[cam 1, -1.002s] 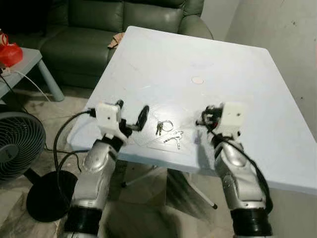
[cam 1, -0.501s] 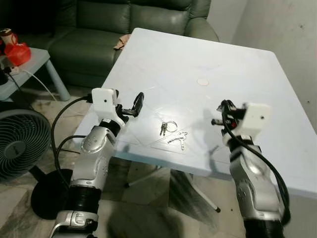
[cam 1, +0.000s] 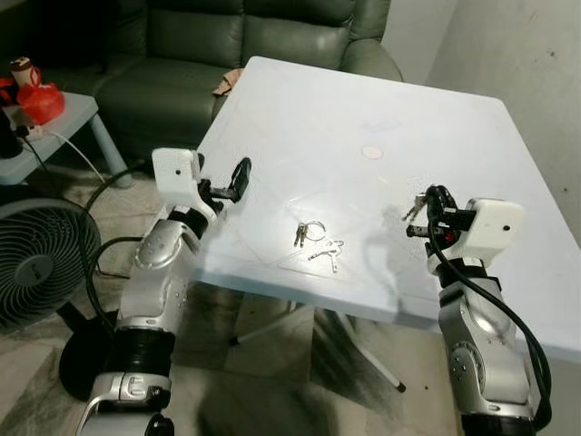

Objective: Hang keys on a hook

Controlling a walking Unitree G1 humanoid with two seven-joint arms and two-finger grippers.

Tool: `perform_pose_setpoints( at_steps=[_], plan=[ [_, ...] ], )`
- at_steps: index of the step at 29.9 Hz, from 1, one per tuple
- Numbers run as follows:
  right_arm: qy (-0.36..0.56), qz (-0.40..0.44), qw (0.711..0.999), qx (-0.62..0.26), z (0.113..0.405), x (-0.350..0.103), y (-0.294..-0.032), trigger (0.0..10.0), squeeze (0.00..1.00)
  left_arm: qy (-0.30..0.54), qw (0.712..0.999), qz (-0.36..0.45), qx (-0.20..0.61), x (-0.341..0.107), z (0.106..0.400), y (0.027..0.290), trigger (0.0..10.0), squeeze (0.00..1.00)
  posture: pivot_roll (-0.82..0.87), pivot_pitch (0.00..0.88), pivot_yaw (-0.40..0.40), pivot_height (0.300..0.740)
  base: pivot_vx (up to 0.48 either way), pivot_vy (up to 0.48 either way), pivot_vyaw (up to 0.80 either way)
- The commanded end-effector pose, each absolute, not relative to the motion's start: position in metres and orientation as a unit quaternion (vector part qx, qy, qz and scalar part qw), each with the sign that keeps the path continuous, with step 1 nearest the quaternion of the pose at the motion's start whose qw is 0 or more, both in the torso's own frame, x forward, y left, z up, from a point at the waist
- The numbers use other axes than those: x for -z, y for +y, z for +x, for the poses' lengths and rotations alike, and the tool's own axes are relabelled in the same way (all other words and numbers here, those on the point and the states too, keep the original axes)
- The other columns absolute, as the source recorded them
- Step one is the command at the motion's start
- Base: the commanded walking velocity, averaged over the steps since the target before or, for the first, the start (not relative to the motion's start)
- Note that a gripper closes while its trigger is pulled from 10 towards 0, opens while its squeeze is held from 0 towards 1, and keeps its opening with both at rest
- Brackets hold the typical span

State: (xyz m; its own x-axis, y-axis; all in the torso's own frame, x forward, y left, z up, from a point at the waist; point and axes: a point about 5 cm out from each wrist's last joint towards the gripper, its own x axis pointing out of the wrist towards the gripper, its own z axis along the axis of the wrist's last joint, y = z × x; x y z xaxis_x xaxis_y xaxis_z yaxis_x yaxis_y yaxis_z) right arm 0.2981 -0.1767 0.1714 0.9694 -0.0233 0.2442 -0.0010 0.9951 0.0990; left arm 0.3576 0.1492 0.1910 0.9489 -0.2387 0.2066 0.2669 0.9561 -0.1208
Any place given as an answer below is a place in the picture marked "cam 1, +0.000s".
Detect white plastic square table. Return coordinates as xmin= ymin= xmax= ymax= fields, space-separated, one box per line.
xmin=193 ymin=56 xmax=581 ymax=393

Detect thin white cable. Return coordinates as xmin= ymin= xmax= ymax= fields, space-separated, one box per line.
xmin=44 ymin=131 xmax=108 ymax=180

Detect small brown white cup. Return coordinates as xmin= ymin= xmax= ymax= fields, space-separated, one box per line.
xmin=10 ymin=57 xmax=38 ymax=85

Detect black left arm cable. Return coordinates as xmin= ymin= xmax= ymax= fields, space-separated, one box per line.
xmin=82 ymin=159 xmax=157 ymax=330

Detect pinkish cloth piece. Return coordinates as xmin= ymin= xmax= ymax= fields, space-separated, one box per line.
xmin=212 ymin=71 xmax=240 ymax=97

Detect small silver key bunch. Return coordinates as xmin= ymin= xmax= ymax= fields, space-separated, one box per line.
xmin=403 ymin=194 xmax=428 ymax=223

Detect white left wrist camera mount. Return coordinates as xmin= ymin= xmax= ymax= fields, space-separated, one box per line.
xmin=152 ymin=148 xmax=220 ymax=220

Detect silver keys on small ring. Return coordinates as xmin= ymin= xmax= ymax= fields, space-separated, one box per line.
xmin=308 ymin=238 xmax=347 ymax=274

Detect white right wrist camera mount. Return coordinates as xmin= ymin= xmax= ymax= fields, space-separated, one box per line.
xmin=450 ymin=198 xmax=527 ymax=265

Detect black floor fan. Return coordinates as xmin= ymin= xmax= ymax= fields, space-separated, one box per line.
xmin=0 ymin=197 xmax=121 ymax=402

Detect black object on stand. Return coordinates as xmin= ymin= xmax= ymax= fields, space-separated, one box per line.
xmin=0 ymin=107 xmax=26 ymax=163

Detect red plastic bag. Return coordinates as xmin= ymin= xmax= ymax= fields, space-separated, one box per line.
xmin=0 ymin=77 xmax=66 ymax=126

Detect dark green leather sofa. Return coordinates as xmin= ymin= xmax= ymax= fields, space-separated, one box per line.
xmin=0 ymin=0 xmax=406 ymax=166

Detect light blue side table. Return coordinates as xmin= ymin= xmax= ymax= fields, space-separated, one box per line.
xmin=0 ymin=91 xmax=133 ymax=189

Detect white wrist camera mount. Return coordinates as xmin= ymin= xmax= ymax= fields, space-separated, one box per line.
xmin=450 ymin=198 xmax=527 ymax=265
xmin=152 ymin=148 xmax=220 ymax=220

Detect white power strip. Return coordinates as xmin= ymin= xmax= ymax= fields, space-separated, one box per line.
xmin=15 ymin=123 xmax=48 ymax=143

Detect silver keys on large ring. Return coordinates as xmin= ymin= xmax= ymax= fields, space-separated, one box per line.
xmin=292 ymin=220 xmax=329 ymax=249

